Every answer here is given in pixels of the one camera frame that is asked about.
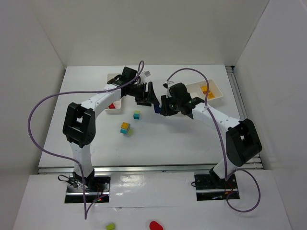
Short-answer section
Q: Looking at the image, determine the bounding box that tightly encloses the purple lego brick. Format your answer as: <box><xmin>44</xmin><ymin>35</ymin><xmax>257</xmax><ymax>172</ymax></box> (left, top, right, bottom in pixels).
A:
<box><xmin>153</xmin><ymin>104</ymin><xmax>161</xmax><ymax>114</ymax></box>

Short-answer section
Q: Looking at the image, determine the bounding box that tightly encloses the teal and lime lego stack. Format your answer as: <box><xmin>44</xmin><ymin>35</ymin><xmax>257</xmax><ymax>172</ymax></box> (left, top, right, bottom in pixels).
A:
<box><xmin>133</xmin><ymin>110</ymin><xmax>141</xmax><ymax>120</ymax></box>

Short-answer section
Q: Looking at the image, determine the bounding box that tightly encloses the yellow butterfly lego brick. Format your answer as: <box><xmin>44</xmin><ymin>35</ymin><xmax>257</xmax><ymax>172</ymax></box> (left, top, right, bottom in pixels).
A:
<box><xmin>200</xmin><ymin>86</ymin><xmax>210</xmax><ymax>94</ymax></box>

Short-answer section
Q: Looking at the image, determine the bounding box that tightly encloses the red lego brick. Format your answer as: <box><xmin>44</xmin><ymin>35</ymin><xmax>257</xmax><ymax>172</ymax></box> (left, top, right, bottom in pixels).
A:
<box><xmin>108</xmin><ymin>103</ymin><xmax>116</xmax><ymax>109</ymax></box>

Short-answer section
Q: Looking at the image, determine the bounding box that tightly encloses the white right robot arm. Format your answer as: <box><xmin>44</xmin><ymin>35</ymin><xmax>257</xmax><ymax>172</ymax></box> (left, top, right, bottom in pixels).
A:
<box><xmin>160</xmin><ymin>81</ymin><xmax>262</xmax><ymax>184</ymax></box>

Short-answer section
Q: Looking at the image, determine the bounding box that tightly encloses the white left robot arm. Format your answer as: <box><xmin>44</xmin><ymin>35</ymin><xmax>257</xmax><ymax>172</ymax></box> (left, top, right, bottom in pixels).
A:
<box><xmin>63</xmin><ymin>67</ymin><xmax>159</xmax><ymax>188</ymax></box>

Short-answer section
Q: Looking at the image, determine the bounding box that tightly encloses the white right sorting tray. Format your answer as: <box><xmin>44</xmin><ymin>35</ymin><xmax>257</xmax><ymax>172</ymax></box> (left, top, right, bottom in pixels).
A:
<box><xmin>186</xmin><ymin>79</ymin><xmax>223</xmax><ymax>102</ymax></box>

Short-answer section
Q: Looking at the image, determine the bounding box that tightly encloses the white sorting tray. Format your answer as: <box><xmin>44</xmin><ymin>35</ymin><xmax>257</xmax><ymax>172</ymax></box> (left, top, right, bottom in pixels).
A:
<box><xmin>104</xmin><ymin>73</ymin><xmax>122</xmax><ymax>115</ymax></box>
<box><xmin>186</xmin><ymin>79</ymin><xmax>223</xmax><ymax>102</ymax></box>

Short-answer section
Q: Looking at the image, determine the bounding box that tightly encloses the white left sorting tray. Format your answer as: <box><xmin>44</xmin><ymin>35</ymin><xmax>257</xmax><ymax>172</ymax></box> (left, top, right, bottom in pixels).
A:
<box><xmin>104</xmin><ymin>73</ymin><xmax>122</xmax><ymax>115</ymax></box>

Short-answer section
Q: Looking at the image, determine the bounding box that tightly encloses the teal lime yellow lego cluster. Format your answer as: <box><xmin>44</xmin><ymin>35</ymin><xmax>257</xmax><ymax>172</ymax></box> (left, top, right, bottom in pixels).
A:
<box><xmin>120</xmin><ymin>122</ymin><xmax>132</xmax><ymax>136</ymax></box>

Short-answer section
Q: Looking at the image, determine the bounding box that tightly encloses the red piece on front ledge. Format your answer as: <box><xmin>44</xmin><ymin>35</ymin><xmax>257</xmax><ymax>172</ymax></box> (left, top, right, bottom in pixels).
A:
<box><xmin>149</xmin><ymin>221</ymin><xmax>164</xmax><ymax>230</ymax></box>

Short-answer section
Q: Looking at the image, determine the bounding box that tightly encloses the lime lego on front ledge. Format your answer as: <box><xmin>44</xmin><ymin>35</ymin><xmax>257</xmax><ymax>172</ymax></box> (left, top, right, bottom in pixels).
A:
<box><xmin>106</xmin><ymin>223</ymin><xmax>116</xmax><ymax>230</ymax></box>

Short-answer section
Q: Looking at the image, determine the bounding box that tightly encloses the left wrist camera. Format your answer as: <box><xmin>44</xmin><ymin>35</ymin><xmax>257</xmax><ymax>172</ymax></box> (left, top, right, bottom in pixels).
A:
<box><xmin>141</xmin><ymin>71</ymin><xmax>151</xmax><ymax>78</ymax></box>

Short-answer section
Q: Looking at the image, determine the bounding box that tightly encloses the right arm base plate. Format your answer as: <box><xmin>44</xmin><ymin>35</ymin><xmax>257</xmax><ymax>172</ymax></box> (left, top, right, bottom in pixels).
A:
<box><xmin>191</xmin><ymin>174</ymin><xmax>240</xmax><ymax>201</ymax></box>

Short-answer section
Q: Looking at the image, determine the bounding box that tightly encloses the aluminium side rail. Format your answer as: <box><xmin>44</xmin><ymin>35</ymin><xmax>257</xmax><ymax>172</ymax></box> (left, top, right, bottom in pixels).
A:
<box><xmin>225</xmin><ymin>66</ymin><xmax>262</xmax><ymax>166</ymax></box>

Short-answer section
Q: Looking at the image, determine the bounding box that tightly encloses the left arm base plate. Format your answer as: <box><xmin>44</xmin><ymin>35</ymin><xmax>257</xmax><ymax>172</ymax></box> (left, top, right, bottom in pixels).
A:
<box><xmin>58</xmin><ymin>175</ymin><xmax>111</xmax><ymax>204</ymax></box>

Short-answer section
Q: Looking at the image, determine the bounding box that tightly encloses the aluminium front rail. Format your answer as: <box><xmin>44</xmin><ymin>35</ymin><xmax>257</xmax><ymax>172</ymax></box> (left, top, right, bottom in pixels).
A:
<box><xmin>37</xmin><ymin>163</ymin><xmax>264</xmax><ymax>175</ymax></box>

